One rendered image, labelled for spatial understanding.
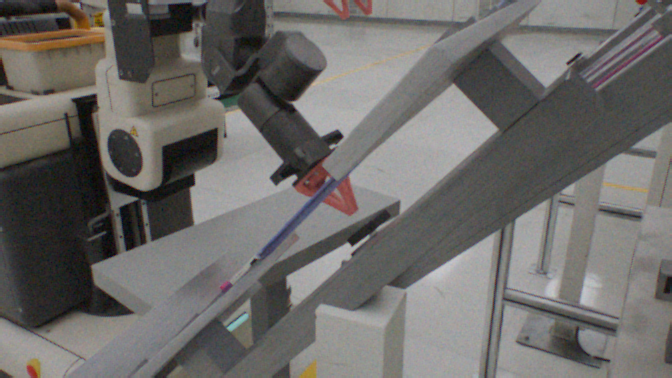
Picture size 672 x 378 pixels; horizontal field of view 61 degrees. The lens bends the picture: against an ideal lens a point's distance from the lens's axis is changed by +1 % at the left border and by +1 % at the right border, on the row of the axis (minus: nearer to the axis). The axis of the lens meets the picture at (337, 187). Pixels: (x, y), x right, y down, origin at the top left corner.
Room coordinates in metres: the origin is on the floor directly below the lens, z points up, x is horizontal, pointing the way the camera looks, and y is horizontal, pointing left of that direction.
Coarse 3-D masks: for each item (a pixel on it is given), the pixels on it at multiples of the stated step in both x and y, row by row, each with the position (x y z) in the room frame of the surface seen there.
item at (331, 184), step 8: (504, 0) 0.47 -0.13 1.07; (512, 0) 0.47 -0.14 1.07; (344, 176) 0.53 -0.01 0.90; (328, 184) 0.53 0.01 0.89; (336, 184) 0.53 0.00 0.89; (320, 192) 0.54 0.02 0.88; (328, 192) 0.53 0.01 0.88; (312, 200) 0.54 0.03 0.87; (320, 200) 0.54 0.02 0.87; (304, 208) 0.55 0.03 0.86; (312, 208) 0.54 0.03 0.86; (296, 216) 0.55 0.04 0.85; (304, 216) 0.55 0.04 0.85; (288, 224) 0.55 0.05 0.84; (296, 224) 0.55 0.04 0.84; (280, 232) 0.56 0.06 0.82; (288, 232) 0.56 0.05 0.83; (272, 240) 0.56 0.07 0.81; (280, 240) 0.56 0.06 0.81; (264, 248) 0.57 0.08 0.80; (272, 248) 0.56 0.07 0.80; (264, 256) 0.57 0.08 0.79; (224, 288) 0.59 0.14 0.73
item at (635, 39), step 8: (648, 24) 1.03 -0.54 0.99; (640, 32) 0.97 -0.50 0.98; (648, 32) 0.92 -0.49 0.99; (632, 40) 0.94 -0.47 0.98; (640, 40) 0.93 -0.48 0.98; (616, 48) 1.05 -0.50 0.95; (624, 48) 0.94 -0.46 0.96; (608, 56) 0.98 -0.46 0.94; (616, 56) 0.94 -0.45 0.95; (600, 64) 0.96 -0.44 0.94; (608, 64) 0.95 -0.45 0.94; (584, 72) 1.07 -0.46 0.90; (592, 72) 0.96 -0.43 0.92
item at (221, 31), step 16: (224, 0) 0.73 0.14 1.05; (240, 0) 0.72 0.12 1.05; (256, 0) 0.74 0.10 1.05; (208, 16) 0.74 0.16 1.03; (224, 16) 0.72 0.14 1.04; (240, 16) 0.72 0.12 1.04; (256, 16) 0.74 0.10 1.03; (208, 32) 0.74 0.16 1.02; (224, 32) 0.72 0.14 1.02; (240, 32) 0.72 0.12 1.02; (256, 32) 0.74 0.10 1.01; (224, 48) 0.72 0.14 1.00; (240, 48) 0.73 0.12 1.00; (256, 48) 0.75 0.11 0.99; (240, 64) 0.72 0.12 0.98
